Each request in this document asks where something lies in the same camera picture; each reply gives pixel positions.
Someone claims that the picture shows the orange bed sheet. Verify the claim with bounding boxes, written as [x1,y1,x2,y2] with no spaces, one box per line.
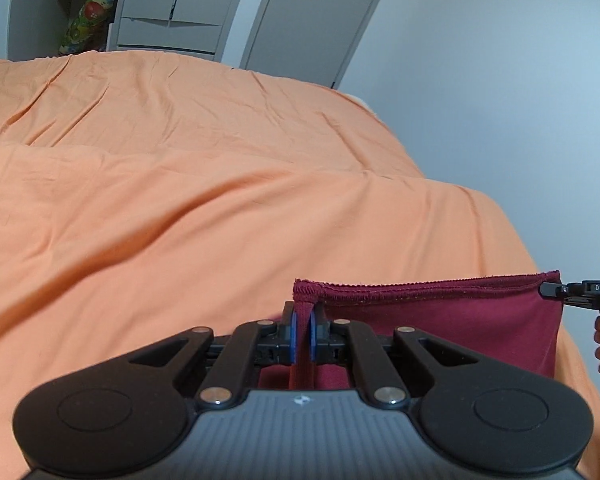
[0,50,600,480]

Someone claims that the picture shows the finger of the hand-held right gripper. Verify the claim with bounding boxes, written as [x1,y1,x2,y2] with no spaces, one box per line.
[539,281,587,307]

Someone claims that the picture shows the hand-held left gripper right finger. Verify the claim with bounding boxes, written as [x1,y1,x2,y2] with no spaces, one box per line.
[307,302,481,411]

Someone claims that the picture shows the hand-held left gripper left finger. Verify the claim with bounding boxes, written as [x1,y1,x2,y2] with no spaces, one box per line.
[127,302,299,411]

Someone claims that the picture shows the maroon long-sleeve shirt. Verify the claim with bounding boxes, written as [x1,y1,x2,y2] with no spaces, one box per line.
[257,270,563,392]

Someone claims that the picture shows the grey wardrobe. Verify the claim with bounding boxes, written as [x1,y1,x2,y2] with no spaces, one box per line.
[107,0,257,57]

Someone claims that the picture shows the colourful rolled play mat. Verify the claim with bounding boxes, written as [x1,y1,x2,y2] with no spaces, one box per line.
[57,0,119,57]

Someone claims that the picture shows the grey door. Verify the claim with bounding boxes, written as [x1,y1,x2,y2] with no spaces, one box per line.
[240,0,402,90]

